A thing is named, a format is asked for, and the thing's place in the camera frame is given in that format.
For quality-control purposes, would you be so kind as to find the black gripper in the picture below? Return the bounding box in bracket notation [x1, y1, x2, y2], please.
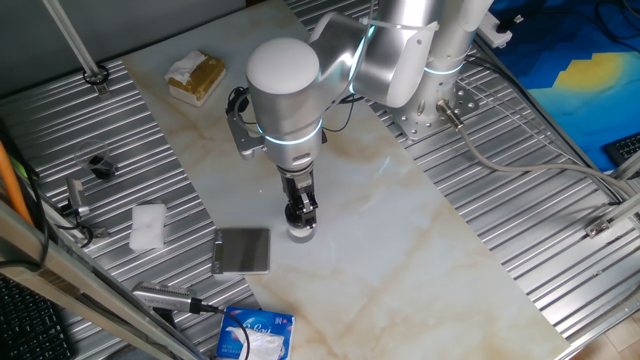
[277, 166, 320, 229]

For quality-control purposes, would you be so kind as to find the black knobbed jar lid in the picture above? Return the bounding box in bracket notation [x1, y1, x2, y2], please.
[283, 202, 317, 232]

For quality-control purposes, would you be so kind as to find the clear glass jar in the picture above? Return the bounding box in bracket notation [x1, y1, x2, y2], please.
[287, 227, 317, 245]

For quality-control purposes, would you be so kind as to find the silver digital pocket scale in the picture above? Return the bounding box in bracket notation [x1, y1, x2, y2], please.
[210, 227, 272, 276]

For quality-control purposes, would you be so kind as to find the blue tissue pack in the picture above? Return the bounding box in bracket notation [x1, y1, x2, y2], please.
[215, 306, 296, 360]

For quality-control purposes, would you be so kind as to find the white foam sponge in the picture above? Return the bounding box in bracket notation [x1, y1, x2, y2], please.
[128, 202, 168, 252]

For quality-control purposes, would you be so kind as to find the gold tissue pack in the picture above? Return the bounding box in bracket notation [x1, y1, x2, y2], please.
[164, 49, 227, 108]

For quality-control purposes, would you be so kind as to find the clear plastic cup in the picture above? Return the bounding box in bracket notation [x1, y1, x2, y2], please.
[74, 139, 119, 182]

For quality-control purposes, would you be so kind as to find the white power strip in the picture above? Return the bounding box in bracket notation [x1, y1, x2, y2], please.
[477, 12, 524, 50]

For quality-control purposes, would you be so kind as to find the aluminium pole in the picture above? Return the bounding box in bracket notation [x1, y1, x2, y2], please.
[42, 0, 112, 97]

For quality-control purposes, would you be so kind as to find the orange pole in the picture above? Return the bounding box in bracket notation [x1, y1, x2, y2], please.
[0, 140, 34, 226]

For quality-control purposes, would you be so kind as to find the black keyboard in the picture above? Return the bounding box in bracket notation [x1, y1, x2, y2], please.
[602, 132, 640, 169]
[0, 274, 76, 360]

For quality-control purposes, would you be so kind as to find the blue and yellow mat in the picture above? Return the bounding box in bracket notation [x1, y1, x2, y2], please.
[487, 0, 640, 174]

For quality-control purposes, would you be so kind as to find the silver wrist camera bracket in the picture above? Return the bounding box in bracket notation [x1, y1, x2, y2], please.
[227, 109, 266, 161]

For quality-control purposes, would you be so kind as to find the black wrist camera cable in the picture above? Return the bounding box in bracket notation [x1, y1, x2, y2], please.
[225, 85, 369, 135]

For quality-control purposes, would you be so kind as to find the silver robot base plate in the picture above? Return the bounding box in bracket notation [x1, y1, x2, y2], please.
[384, 79, 480, 142]

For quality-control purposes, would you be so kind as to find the silver grilled camera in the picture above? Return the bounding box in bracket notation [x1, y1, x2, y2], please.
[130, 280, 204, 316]

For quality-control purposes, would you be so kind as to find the small silver camera on stand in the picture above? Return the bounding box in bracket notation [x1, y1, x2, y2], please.
[59, 177, 109, 241]

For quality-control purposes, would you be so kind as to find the thick grey robot cable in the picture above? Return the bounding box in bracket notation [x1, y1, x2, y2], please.
[434, 98, 640, 201]

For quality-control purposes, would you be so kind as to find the aluminium frame beam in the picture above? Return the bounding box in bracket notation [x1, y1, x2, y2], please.
[0, 199, 211, 360]

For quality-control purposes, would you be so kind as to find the aluminium profile with bracket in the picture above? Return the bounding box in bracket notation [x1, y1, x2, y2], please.
[584, 149, 640, 239]

